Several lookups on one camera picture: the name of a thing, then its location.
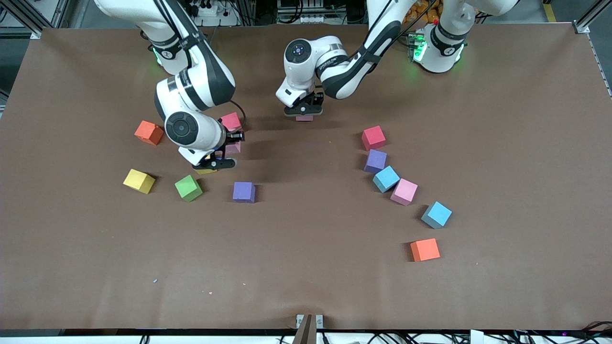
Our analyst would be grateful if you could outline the purple foam cube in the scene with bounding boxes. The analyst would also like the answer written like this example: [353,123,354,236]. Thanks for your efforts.
[232,182,256,204]
[364,149,388,174]

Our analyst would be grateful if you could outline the orange snack bags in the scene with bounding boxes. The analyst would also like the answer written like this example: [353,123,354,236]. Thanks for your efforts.
[404,0,441,24]

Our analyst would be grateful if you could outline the blue foam cube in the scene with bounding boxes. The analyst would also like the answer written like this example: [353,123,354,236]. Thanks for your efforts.
[421,201,452,229]
[372,165,401,194]

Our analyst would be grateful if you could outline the red foam cube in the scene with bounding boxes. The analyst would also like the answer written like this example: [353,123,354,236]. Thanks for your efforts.
[361,126,386,151]
[221,112,243,132]

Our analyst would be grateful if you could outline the aluminium frame post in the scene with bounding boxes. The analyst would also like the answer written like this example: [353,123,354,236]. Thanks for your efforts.
[574,0,612,34]
[14,0,63,40]

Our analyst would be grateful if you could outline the brown paper table cover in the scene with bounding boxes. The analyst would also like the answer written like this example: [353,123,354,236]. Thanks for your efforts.
[0,23,612,331]

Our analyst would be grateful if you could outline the white electronic device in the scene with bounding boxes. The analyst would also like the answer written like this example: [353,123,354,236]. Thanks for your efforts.
[277,0,335,24]

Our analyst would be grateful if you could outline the orange foam cube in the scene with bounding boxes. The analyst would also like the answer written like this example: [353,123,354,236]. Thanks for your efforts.
[410,238,441,262]
[134,120,164,146]

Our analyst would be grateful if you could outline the green foam cube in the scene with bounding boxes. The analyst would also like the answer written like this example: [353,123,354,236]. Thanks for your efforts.
[175,174,203,203]

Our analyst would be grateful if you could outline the white power strip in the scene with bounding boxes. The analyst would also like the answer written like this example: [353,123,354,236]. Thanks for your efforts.
[186,0,240,27]

